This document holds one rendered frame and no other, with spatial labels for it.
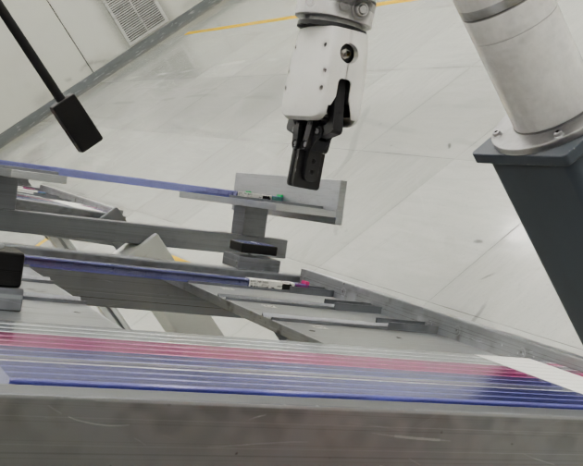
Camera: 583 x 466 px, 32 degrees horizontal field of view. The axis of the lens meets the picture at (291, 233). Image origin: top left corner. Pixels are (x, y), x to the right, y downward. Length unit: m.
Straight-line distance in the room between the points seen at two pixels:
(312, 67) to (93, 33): 7.88
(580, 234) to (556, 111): 0.18
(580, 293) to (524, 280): 1.03
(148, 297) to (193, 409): 0.71
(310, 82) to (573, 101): 0.45
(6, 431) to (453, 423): 0.27
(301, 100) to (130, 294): 0.33
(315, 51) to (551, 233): 0.55
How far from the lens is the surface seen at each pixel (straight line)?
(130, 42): 9.02
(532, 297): 2.50
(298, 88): 1.11
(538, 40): 1.38
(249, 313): 1.02
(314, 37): 1.10
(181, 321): 1.55
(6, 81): 8.75
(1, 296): 0.82
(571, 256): 1.51
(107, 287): 1.24
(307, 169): 1.09
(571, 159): 1.36
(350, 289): 1.22
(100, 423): 0.53
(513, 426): 0.66
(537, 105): 1.40
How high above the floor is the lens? 1.25
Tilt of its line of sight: 21 degrees down
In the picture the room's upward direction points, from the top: 31 degrees counter-clockwise
